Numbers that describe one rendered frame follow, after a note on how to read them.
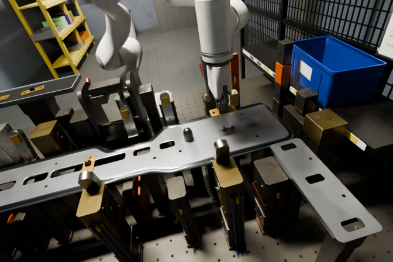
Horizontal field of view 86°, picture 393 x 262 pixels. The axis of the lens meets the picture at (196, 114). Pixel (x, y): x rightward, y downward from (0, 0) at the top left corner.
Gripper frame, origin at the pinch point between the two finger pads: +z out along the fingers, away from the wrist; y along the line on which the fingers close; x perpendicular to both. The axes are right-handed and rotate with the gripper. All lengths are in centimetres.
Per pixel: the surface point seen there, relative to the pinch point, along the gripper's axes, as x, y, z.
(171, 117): -17.3, -13.5, 9.6
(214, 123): -2.3, -4.6, 10.5
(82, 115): -49, -19, 2
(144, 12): -37, -627, 63
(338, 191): 17.9, 31.3, 10.3
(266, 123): 14.5, 2.5, 10.5
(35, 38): -223, -378, 32
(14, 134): -71, -14, 0
